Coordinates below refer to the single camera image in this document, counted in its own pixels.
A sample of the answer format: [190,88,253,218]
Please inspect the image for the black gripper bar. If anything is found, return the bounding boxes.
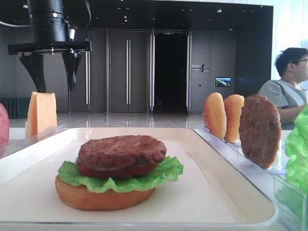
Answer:
[8,40,92,92]

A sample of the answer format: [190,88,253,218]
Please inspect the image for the orange cheese slice front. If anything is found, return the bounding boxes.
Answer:
[37,93,57,133]

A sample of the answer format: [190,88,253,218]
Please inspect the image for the orange cheese slice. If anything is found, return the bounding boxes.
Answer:
[27,92,38,137]
[37,93,57,133]

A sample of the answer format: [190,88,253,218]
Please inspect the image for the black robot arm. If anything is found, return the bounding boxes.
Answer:
[8,0,92,93]

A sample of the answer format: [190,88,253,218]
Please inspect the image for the orange cheese slice rear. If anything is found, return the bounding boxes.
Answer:
[27,92,38,137]

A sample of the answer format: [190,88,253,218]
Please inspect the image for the red tomato slice in rack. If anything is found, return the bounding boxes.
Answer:
[0,104,10,145]

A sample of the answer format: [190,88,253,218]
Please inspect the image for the brown meat patty on burger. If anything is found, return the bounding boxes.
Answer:
[77,135,167,170]

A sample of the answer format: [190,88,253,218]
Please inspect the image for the red tomato slice on burger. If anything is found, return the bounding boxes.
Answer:
[77,161,158,179]

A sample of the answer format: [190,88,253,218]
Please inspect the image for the green lettuce leaf on burger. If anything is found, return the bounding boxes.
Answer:
[58,156,184,193]

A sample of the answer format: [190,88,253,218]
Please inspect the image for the far bread slice in rack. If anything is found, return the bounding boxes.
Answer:
[204,92,227,140]

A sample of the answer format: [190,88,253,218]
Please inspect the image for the bread slice in rack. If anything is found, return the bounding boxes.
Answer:
[224,94,244,143]
[204,92,227,140]

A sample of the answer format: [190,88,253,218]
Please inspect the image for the near bread slice in rack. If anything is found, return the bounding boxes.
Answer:
[224,94,244,143]

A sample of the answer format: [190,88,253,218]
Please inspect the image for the brown meat patty in rack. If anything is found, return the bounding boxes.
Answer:
[239,94,282,169]

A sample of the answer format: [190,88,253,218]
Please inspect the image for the green lettuce in rack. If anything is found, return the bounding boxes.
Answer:
[276,108,308,221]

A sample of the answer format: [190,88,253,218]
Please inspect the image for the green draped table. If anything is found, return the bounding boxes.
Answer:
[0,97,30,119]

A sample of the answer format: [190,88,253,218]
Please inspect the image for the grey double door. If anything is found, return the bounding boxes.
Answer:
[68,30,150,113]

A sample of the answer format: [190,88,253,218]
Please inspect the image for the clear left food rack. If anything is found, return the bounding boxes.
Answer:
[0,125,67,159]

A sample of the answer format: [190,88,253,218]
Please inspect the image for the clear food rack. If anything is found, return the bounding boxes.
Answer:
[0,125,67,159]
[194,126,308,231]

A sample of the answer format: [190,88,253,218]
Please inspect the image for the bottom bun slice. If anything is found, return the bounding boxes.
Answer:
[55,176,155,211]

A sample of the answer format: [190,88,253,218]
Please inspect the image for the white rectangular tray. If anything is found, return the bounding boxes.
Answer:
[0,128,278,231]

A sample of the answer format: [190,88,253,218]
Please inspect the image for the person in grey shirt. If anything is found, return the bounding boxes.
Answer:
[258,48,308,130]

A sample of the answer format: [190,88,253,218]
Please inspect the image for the clear right food rack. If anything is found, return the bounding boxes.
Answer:
[194,126,308,231]

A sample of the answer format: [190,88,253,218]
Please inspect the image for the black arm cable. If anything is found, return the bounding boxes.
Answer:
[64,0,91,29]

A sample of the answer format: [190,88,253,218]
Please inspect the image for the small wall screen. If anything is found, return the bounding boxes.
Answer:
[215,77,231,87]

